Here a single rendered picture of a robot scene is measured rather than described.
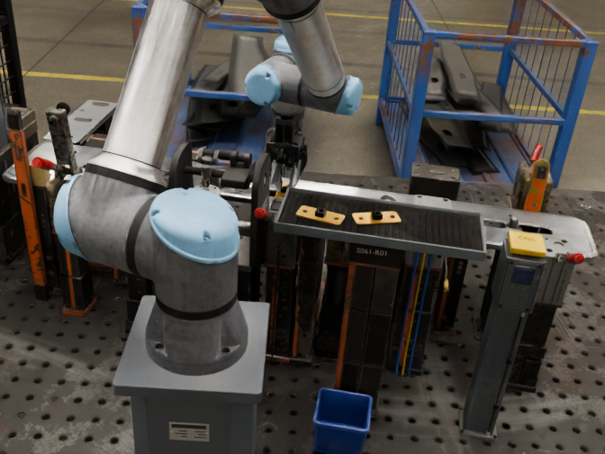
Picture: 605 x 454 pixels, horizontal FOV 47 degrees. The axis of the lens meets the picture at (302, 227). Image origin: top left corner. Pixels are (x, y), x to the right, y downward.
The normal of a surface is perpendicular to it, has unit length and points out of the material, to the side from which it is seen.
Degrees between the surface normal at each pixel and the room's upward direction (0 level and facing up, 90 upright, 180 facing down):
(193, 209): 7
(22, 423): 0
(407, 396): 0
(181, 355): 72
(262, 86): 91
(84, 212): 51
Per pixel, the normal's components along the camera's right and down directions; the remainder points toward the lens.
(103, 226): -0.29, -0.05
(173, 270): -0.40, 0.46
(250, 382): 0.07, -0.85
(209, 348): 0.41, 0.22
